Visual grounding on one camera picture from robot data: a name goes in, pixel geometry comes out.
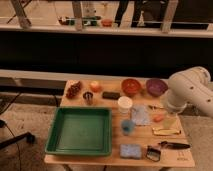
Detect orange-red apple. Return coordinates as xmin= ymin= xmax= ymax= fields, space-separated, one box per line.
xmin=90 ymin=81 xmax=102 ymax=93

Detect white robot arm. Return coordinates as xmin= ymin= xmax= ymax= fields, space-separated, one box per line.
xmin=162 ymin=67 xmax=213 ymax=118

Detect green plastic tray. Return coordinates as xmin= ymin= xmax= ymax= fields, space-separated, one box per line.
xmin=45 ymin=107 xmax=112 ymax=156

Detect black rectangular block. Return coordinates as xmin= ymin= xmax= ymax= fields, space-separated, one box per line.
xmin=102 ymin=92 xmax=120 ymax=100

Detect small metal cup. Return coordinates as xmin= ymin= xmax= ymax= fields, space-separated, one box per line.
xmin=83 ymin=92 xmax=93 ymax=105

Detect orange-red bowl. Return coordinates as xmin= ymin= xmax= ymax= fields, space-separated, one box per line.
xmin=121 ymin=78 xmax=141 ymax=96

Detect white plastic cup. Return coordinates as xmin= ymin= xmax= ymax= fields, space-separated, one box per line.
xmin=118 ymin=96 xmax=133 ymax=114

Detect red grape bunch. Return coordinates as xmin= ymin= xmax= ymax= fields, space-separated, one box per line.
xmin=66 ymin=81 xmax=82 ymax=99

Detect clear plastic bag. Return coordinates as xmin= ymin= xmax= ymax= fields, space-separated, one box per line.
xmin=131 ymin=105 xmax=150 ymax=126

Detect small blue cup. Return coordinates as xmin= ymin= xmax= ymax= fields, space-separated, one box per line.
xmin=121 ymin=120 xmax=135 ymax=135

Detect small metal fork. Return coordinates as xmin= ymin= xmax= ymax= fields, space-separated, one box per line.
xmin=148 ymin=105 xmax=164 ymax=110

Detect purple bowl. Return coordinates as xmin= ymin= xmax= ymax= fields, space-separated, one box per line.
xmin=146 ymin=78 xmax=168 ymax=97

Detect wooden table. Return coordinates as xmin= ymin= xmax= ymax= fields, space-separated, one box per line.
xmin=44 ymin=79 xmax=196 ymax=169

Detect orange carrot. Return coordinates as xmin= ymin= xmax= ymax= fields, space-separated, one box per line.
xmin=153 ymin=114 xmax=165 ymax=122

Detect yellow banana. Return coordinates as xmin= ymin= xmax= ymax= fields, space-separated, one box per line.
xmin=152 ymin=128 xmax=181 ymax=136

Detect blue sponge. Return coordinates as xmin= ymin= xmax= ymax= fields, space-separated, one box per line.
xmin=120 ymin=144 xmax=142 ymax=159

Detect black knife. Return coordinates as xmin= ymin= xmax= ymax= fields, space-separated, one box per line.
xmin=158 ymin=141 xmax=191 ymax=150

